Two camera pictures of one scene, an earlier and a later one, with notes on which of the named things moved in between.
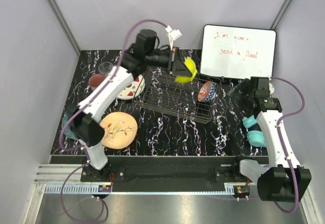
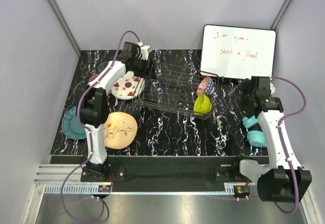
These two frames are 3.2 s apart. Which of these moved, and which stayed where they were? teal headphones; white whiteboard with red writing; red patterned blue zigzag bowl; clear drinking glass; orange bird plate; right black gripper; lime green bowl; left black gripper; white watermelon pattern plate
Moved: lime green bowl; left black gripper; red patterned blue zigzag bowl
Stayed: teal headphones; orange bird plate; white whiteboard with red writing; clear drinking glass; right black gripper; white watermelon pattern plate
